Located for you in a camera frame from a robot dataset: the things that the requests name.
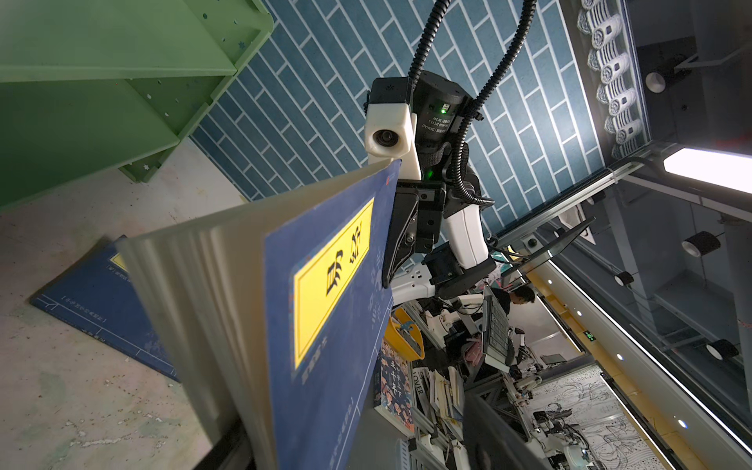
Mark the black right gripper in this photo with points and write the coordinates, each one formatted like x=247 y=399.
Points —
x=416 y=220

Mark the blue book yellow label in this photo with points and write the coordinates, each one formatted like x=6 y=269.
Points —
x=273 y=313

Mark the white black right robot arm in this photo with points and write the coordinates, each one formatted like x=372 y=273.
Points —
x=436 y=246

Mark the blue book centre right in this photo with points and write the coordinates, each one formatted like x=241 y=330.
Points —
x=96 y=296

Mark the green two-tier shelf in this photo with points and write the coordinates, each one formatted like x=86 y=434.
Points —
x=91 y=85

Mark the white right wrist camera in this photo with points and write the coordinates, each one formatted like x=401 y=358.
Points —
x=389 y=134

